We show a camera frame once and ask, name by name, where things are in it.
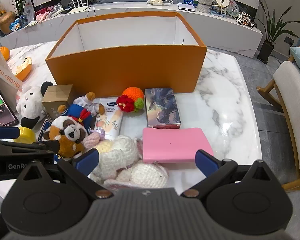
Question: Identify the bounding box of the orange bowl with snack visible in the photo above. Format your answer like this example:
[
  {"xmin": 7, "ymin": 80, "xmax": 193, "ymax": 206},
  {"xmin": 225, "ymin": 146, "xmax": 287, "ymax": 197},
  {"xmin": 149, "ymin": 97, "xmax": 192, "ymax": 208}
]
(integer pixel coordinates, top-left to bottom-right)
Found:
[{"xmin": 15, "ymin": 57, "xmax": 32, "ymax": 81}]

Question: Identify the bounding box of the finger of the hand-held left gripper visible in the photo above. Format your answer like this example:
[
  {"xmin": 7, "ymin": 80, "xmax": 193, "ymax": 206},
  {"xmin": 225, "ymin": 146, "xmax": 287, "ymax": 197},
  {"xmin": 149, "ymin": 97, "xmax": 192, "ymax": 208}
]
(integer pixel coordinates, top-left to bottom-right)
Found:
[
  {"xmin": 0, "ymin": 140, "xmax": 61, "ymax": 156},
  {"xmin": 0, "ymin": 126, "xmax": 20, "ymax": 140}
]

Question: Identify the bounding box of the black white checkered toy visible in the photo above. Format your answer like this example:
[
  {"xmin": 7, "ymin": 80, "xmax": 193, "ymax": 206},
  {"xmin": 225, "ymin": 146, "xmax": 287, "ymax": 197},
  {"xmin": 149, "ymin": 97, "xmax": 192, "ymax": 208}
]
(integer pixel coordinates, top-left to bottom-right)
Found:
[{"xmin": 236, "ymin": 12, "xmax": 258, "ymax": 28}]

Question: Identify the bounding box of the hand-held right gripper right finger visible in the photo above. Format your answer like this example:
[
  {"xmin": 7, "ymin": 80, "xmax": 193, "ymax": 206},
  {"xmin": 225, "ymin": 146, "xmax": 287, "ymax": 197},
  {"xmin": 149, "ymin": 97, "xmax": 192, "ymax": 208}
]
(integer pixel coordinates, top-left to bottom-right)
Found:
[{"xmin": 181, "ymin": 149, "xmax": 282, "ymax": 200}]

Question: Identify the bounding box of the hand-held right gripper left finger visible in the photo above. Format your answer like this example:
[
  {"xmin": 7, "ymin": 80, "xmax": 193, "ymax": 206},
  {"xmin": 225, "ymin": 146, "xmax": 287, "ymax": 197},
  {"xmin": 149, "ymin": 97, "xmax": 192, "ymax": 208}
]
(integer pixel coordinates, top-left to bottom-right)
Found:
[{"xmin": 16, "ymin": 148, "xmax": 113, "ymax": 200}]

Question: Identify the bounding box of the white hand cream tube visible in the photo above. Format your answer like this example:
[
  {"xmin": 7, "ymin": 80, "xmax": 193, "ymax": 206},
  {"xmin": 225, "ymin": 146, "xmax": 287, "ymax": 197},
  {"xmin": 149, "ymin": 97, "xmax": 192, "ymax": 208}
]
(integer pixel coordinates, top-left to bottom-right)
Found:
[{"xmin": 94, "ymin": 97, "xmax": 124, "ymax": 140}]

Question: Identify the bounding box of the grey laptop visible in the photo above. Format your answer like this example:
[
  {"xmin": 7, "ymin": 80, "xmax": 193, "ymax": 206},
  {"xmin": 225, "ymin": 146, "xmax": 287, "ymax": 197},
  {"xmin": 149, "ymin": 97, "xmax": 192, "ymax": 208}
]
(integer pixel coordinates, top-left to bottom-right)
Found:
[{"xmin": 177, "ymin": 2, "xmax": 197, "ymax": 12}]

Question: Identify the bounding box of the glass plate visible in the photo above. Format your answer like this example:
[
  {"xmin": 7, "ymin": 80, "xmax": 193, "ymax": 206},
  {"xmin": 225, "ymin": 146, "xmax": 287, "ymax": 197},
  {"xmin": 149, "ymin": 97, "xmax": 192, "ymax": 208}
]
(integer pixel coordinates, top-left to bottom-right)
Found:
[{"xmin": 226, "ymin": 0, "xmax": 240, "ymax": 17}]

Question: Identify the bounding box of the white power strip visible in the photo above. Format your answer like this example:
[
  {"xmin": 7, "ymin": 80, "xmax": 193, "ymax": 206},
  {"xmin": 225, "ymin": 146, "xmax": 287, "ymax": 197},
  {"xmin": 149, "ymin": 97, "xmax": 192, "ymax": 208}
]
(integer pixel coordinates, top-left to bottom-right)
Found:
[{"xmin": 146, "ymin": 0, "xmax": 174, "ymax": 6}]

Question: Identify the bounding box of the white crochet plush toy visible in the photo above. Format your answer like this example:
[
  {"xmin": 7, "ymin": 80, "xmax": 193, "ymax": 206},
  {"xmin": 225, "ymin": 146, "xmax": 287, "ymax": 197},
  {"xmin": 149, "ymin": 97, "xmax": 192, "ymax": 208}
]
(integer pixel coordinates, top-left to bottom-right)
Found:
[{"xmin": 84, "ymin": 130, "xmax": 169, "ymax": 188}]

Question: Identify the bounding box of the small white device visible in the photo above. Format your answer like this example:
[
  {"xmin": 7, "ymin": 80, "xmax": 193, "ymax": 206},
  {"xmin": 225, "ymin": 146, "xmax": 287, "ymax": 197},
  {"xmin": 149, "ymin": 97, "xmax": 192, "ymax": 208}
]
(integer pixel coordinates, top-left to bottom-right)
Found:
[{"xmin": 51, "ymin": 4, "xmax": 65, "ymax": 15}]

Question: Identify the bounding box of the black picture frame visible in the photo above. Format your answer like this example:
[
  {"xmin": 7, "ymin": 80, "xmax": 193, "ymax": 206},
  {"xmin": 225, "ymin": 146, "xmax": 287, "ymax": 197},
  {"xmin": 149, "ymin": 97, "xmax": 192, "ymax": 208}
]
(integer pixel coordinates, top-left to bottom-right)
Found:
[{"xmin": 22, "ymin": 0, "xmax": 36, "ymax": 22}]

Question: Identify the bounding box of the green leafy plant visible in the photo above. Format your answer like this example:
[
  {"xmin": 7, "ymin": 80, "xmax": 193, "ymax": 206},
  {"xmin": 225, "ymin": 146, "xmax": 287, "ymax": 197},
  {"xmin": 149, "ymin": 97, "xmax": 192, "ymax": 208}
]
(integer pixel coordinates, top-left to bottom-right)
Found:
[{"xmin": 11, "ymin": 0, "xmax": 34, "ymax": 18}]

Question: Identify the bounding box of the golden vase with dried plants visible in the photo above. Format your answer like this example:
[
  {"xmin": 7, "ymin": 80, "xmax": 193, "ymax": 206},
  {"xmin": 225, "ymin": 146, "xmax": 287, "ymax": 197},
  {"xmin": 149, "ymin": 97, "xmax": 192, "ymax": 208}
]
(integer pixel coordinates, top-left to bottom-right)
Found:
[{"xmin": 0, "ymin": 3, "xmax": 17, "ymax": 35}]

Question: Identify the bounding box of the dark grey box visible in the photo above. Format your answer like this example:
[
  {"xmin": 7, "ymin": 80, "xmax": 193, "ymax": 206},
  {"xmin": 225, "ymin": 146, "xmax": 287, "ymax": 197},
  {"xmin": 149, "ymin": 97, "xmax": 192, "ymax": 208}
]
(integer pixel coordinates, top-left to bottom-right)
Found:
[{"xmin": 144, "ymin": 88, "xmax": 182, "ymax": 129}]

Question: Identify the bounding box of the orange fruit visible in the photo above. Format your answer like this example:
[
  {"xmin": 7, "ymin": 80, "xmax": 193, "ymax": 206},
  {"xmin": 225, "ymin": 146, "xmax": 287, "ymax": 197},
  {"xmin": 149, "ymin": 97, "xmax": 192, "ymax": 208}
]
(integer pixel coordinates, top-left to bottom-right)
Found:
[{"xmin": 0, "ymin": 46, "xmax": 10, "ymax": 61}]

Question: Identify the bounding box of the white router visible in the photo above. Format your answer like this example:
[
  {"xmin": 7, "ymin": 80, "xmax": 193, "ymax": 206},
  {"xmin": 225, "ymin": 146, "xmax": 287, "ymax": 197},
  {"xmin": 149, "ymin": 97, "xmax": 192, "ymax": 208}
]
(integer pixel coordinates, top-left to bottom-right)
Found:
[{"xmin": 69, "ymin": 0, "xmax": 90, "ymax": 13}]

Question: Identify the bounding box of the orange cardboard box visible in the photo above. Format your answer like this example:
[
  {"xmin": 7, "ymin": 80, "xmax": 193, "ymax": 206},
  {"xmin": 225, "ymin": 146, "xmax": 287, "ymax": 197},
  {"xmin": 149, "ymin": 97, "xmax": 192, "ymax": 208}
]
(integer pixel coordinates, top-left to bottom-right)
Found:
[{"xmin": 45, "ymin": 12, "xmax": 207, "ymax": 98}]

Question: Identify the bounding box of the wooden chair with white upholstery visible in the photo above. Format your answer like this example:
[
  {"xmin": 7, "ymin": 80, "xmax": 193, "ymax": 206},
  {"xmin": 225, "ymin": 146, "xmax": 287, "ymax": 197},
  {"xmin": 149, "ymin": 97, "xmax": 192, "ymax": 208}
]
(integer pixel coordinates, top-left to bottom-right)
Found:
[{"xmin": 256, "ymin": 44, "xmax": 300, "ymax": 193}]

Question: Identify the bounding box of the crochet orange with red flower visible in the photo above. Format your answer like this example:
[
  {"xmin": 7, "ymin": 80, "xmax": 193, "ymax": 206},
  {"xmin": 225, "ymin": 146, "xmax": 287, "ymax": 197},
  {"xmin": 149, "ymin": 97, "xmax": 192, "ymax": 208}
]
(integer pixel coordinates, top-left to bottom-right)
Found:
[{"xmin": 116, "ymin": 87, "xmax": 145, "ymax": 113}]

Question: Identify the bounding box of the white marble tv cabinet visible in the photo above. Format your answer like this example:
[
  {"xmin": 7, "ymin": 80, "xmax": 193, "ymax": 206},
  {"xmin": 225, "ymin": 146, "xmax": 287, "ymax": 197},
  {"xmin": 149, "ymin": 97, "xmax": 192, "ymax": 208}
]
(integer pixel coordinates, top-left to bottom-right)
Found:
[{"xmin": 0, "ymin": 0, "xmax": 263, "ymax": 58}]

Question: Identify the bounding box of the teddy bear in basket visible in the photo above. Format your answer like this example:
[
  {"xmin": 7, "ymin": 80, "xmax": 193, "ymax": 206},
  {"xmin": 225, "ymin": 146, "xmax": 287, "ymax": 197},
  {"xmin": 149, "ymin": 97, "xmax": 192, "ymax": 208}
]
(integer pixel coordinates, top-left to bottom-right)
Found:
[{"xmin": 197, "ymin": 0, "xmax": 213, "ymax": 14}]

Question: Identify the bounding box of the small gold cardboard box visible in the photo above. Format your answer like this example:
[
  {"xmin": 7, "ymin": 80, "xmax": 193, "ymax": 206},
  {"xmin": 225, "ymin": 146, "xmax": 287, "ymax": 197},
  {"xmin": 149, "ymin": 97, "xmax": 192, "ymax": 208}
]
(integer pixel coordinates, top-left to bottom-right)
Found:
[{"xmin": 42, "ymin": 84, "xmax": 77, "ymax": 119}]

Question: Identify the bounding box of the raccoon plush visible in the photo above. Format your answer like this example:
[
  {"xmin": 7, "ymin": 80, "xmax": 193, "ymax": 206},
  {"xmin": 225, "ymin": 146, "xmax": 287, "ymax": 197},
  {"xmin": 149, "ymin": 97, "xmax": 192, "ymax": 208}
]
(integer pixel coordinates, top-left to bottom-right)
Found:
[{"xmin": 37, "ymin": 91, "xmax": 105, "ymax": 160}]

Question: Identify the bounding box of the pink doll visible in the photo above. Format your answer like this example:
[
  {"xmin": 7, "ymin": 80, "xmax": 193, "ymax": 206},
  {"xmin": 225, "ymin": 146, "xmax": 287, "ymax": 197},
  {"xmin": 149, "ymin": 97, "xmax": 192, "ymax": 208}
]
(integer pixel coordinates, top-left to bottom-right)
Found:
[{"xmin": 35, "ymin": 12, "xmax": 49, "ymax": 23}]

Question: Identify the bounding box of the yellow tape measure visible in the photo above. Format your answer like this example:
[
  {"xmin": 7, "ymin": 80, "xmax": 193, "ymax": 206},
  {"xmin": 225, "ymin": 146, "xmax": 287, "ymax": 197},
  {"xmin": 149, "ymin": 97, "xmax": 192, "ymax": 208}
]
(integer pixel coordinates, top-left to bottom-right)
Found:
[{"xmin": 16, "ymin": 127, "xmax": 37, "ymax": 144}]

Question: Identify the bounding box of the beige paper box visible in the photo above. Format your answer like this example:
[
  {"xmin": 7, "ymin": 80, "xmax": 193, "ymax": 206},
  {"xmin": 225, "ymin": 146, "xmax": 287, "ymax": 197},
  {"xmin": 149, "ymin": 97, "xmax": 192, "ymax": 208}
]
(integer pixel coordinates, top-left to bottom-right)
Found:
[{"xmin": 0, "ymin": 41, "xmax": 24, "ymax": 93}]

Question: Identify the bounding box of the tall plant in black pot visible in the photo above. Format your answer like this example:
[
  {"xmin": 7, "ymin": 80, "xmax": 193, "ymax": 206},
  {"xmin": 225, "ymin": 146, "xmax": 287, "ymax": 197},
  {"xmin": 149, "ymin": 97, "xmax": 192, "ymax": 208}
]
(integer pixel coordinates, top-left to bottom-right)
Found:
[{"xmin": 254, "ymin": 0, "xmax": 300, "ymax": 64}]

